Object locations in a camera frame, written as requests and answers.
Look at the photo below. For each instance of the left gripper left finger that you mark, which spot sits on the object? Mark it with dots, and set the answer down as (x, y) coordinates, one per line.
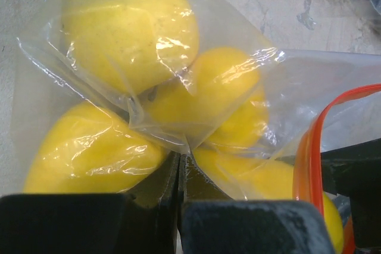
(140, 220)

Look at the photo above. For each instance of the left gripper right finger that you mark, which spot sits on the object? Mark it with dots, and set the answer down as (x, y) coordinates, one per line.
(212, 222)

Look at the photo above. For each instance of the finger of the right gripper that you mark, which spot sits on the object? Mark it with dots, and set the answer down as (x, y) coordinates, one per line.
(354, 172)

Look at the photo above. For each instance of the yellow fake fruit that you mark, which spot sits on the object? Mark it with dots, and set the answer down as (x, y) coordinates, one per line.
(244, 178)
(130, 45)
(92, 150)
(224, 106)

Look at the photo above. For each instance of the clear zip bag red seal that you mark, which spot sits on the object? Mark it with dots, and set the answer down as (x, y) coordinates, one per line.
(141, 120)

